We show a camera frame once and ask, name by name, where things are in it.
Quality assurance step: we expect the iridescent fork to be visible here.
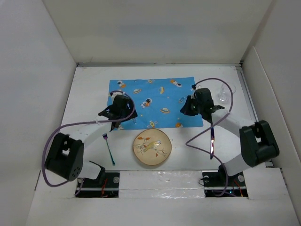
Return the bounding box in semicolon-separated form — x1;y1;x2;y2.
103;133;115;166

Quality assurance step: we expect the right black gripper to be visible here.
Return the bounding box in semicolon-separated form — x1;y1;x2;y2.
180;96;203;116

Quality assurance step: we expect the purple cable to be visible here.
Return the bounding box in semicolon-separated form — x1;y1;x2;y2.
41;90;136;196
185;77;236;197

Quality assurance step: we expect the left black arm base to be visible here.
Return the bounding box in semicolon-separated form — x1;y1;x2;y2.
75;171;120;198

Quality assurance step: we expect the iridescent knife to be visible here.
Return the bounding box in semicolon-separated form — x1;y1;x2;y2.
210;127;215;160

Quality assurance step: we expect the round bird-pattern plate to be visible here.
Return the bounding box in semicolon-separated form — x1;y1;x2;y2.
133;129;172;166

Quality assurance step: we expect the blue space-print cloth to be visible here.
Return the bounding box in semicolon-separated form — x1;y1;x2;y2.
109;77;203;130

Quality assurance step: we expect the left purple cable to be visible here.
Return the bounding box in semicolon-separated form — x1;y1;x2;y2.
41;90;136;196

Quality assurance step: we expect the clear drinking glass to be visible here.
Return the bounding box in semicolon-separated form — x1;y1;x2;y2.
217;83;236;104

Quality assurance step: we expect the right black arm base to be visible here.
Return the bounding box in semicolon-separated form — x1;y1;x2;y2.
198;169;248;198

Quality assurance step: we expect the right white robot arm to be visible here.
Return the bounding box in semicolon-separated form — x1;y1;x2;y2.
180;85;280;186

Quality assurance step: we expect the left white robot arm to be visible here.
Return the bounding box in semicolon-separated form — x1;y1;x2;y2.
41;90;137;187

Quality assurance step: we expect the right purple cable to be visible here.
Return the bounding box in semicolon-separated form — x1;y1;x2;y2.
185;77;236;197

